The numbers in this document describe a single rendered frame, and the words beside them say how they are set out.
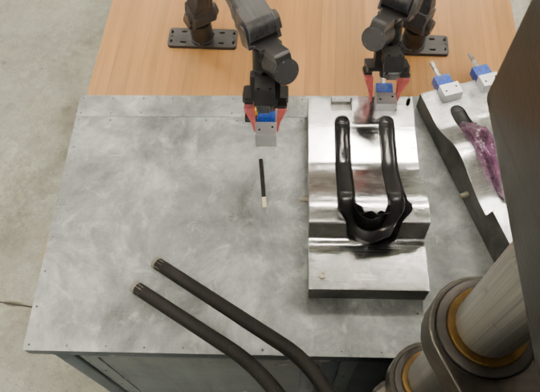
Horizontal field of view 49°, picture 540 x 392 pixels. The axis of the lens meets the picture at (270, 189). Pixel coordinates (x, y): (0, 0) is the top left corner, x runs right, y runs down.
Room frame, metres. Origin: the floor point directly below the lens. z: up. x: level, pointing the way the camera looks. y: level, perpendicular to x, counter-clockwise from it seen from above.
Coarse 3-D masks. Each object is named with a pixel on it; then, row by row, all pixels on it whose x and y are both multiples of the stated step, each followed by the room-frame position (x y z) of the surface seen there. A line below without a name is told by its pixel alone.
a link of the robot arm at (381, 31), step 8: (416, 0) 0.97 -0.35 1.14; (384, 8) 0.98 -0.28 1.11; (392, 8) 0.99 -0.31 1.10; (416, 8) 0.95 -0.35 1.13; (376, 16) 0.93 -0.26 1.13; (384, 16) 0.94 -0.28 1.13; (392, 16) 0.95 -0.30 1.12; (400, 16) 0.95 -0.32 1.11; (408, 16) 0.95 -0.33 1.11; (376, 24) 0.91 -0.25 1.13; (384, 24) 0.91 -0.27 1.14; (392, 24) 0.93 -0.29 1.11; (368, 32) 0.91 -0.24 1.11; (376, 32) 0.90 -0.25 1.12; (384, 32) 0.90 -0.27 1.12; (392, 32) 0.92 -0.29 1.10; (368, 40) 0.90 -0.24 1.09; (376, 40) 0.89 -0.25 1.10; (384, 40) 0.89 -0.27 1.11; (368, 48) 0.89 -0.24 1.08; (376, 48) 0.88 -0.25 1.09
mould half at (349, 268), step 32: (320, 96) 0.91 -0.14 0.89; (352, 96) 0.91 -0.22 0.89; (320, 128) 0.82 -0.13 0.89; (352, 128) 0.81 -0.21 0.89; (320, 160) 0.73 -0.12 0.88; (352, 160) 0.72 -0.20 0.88; (416, 160) 0.71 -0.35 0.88; (320, 192) 0.62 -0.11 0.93; (384, 192) 0.61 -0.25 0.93; (416, 192) 0.61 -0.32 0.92; (320, 224) 0.54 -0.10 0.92; (416, 224) 0.53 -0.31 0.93; (320, 256) 0.49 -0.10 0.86; (352, 256) 0.49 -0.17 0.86; (384, 256) 0.48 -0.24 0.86; (416, 256) 0.48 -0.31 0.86; (320, 288) 0.42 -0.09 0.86; (352, 288) 0.41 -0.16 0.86; (384, 288) 0.41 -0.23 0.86; (416, 288) 0.41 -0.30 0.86
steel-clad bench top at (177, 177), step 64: (128, 128) 0.92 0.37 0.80; (192, 128) 0.91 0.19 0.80; (64, 192) 0.73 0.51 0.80; (128, 192) 0.72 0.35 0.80; (192, 192) 0.71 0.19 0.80; (256, 192) 0.70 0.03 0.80; (448, 192) 0.66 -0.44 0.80; (64, 256) 0.56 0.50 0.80; (128, 256) 0.55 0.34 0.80; (192, 256) 0.54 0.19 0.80; (256, 256) 0.53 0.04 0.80; (448, 256) 0.50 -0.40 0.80; (64, 320) 0.41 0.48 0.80; (128, 320) 0.40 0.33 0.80; (320, 320) 0.37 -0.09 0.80; (384, 320) 0.36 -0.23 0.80
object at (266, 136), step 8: (272, 112) 0.83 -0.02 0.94; (264, 120) 0.81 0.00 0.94; (272, 120) 0.81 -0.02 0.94; (256, 128) 0.78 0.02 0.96; (264, 128) 0.78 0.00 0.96; (272, 128) 0.78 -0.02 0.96; (256, 136) 0.77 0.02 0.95; (264, 136) 0.76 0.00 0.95; (272, 136) 0.76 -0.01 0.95; (256, 144) 0.77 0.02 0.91; (264, 144) 0.77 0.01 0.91; (272, 144) 0.76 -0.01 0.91
